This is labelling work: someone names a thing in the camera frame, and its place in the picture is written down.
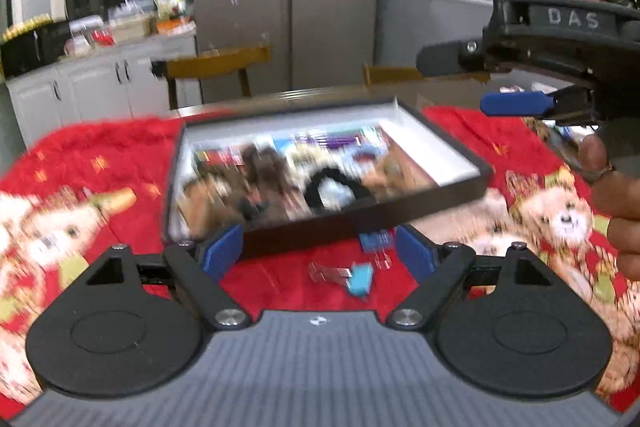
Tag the black crochet scrunchie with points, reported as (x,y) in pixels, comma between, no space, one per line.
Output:
(320,179)

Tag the black microwave oven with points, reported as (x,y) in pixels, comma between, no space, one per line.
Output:
(35,52)

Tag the shallow black cardboard box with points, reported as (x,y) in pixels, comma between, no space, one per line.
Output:
(325,234)

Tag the stacked clear containers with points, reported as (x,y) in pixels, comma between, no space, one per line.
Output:
(141,1)

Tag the red packet on counter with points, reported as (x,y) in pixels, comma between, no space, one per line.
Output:
(102,37)

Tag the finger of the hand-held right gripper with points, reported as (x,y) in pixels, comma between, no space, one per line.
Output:
(450,59)
(520,103)

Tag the yellow cloth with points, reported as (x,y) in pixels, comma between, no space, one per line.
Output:
(25,29)

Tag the orange box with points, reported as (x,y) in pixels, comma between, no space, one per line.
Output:
(174,27)

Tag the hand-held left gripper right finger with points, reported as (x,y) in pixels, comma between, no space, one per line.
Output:
(415,252)

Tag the purple snack bar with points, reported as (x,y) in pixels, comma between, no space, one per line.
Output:
(325,139)

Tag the light blue crochet scrunchie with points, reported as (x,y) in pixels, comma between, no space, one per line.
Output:
(370,154)

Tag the blue hair clip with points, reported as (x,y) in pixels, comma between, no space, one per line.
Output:
(357,279)
(377,247)

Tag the wooden chair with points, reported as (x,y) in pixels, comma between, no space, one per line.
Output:
(215,64)
(400,74)

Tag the beige plastic basin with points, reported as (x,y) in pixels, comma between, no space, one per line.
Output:
(130,27)

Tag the white kitchen cabinet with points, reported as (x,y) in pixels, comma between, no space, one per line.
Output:
(90,87)

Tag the silver refrigerator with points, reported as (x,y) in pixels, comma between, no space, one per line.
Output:
(285,7)

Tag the red bear printed blanket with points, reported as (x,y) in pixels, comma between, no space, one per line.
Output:
(125,147)

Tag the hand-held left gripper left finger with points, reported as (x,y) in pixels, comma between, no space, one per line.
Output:
(222,252)

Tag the person's right hand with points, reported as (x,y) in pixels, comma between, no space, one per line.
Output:
(625,217)

